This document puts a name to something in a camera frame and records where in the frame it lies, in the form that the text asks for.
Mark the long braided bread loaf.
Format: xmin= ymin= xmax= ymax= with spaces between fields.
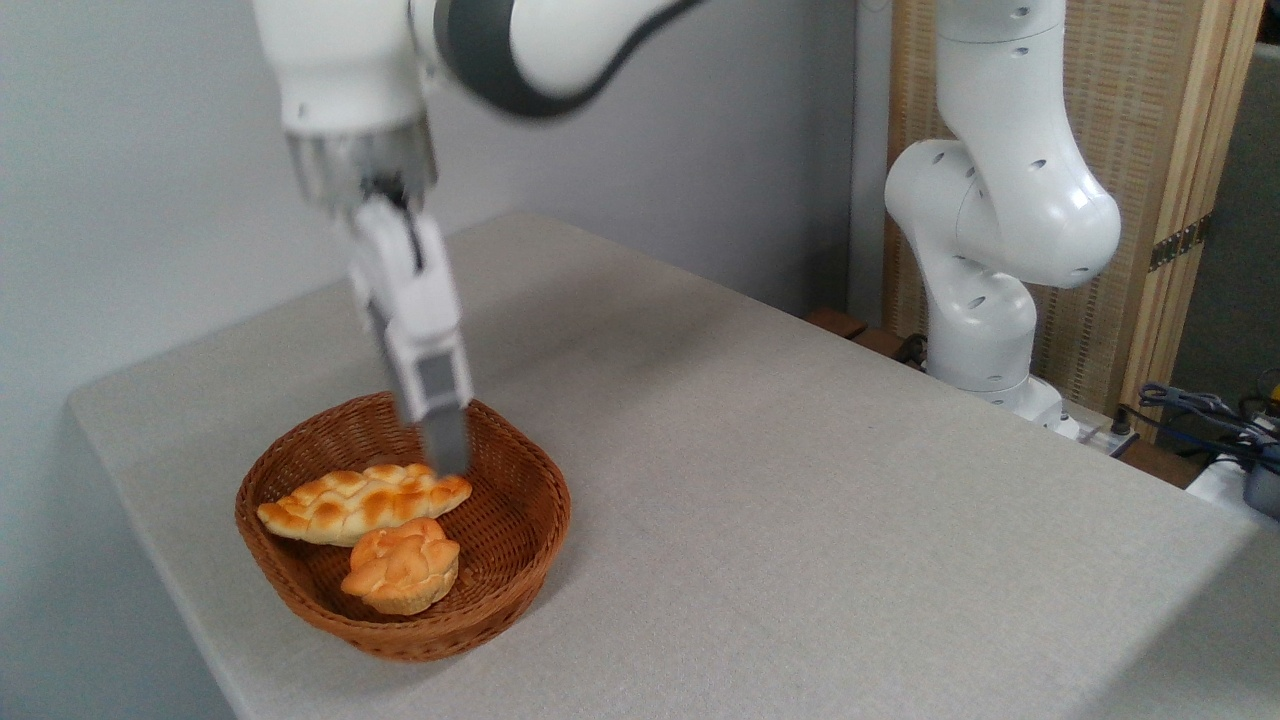
xmin=257 ymin=462 xmax=473 ymax=547

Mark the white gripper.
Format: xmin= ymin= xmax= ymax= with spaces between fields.
xmin=348 ymin=195 xmax=475 ymax=478

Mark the round orange bread bun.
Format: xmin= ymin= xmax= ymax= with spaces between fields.
xmin=340 ymin=517 xmax=462 ymax=616

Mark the grey tablecloth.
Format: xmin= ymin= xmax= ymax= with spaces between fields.
xmin=68 ymin=212 xmax=1280 ymax=720

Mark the brown wicker basket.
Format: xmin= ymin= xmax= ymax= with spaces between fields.
xmin=235 ymin=391 xmax=572 ymax=663

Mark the blue-grey cable bundle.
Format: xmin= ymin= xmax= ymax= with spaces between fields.
xmin=1120 ymin=383 xmax=1280 ymax=471

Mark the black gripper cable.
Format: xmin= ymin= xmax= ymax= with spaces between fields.
xmin=385 ymin=180 xmax=426 ymax=273

